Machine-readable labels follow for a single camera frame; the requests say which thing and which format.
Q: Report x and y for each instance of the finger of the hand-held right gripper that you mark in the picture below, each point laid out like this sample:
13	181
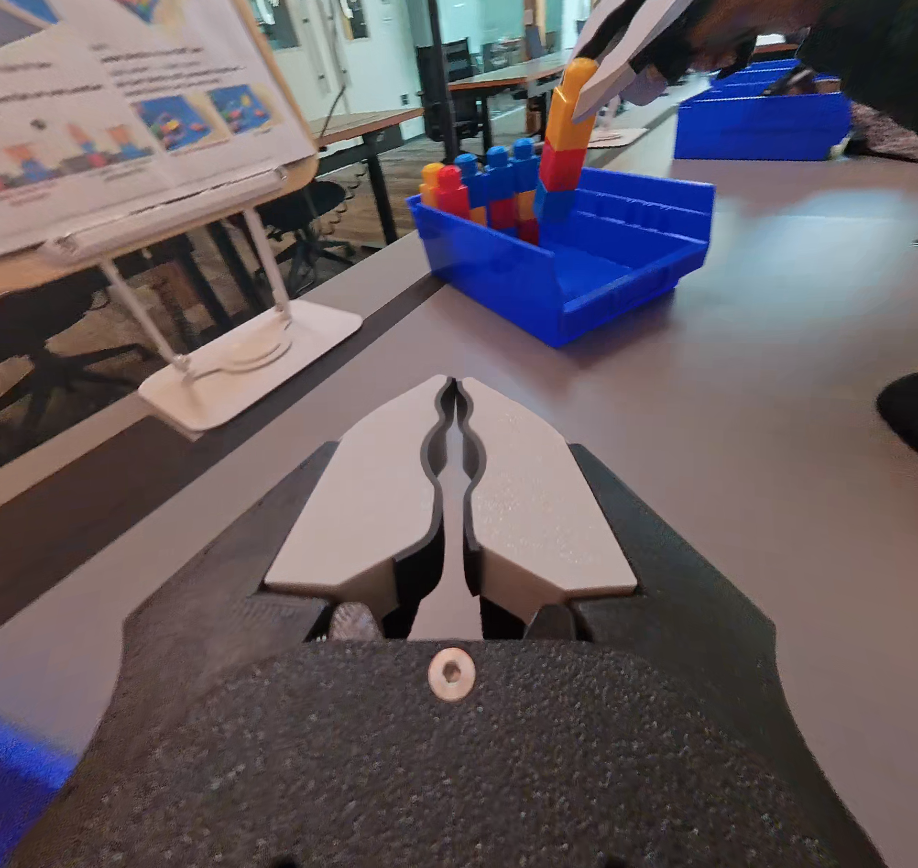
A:
617	0
631	50

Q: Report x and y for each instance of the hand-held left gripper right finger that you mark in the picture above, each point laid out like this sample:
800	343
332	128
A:
545	509

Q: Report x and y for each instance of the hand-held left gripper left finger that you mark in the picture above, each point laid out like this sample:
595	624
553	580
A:
358	509

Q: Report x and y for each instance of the yellow mega block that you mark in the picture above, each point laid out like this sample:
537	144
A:
570	115

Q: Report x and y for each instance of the red mega block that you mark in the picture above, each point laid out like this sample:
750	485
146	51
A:
563	168

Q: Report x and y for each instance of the blue mega block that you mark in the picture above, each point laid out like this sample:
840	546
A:
556	212

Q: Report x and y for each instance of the row of mega block towers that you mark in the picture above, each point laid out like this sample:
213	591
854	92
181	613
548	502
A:
495	186

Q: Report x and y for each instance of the blue plastic bin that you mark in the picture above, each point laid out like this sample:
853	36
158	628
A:
617	287
760	79
29	789
760	129

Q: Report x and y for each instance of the wooden-edged desk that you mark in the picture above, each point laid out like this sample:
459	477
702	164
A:
373	122
502	75

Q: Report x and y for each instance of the black office chair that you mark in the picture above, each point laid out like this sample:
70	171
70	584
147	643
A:
466	64
43	323
315	201

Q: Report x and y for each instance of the patterned brown scarf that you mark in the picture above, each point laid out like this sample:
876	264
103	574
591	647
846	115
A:
889	133

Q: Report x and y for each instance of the black textured pad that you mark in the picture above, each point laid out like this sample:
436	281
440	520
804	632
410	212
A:
900	412

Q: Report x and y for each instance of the printed instruction sheet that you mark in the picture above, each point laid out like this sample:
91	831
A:
107	93

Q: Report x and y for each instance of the black post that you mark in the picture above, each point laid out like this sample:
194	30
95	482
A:
437	21

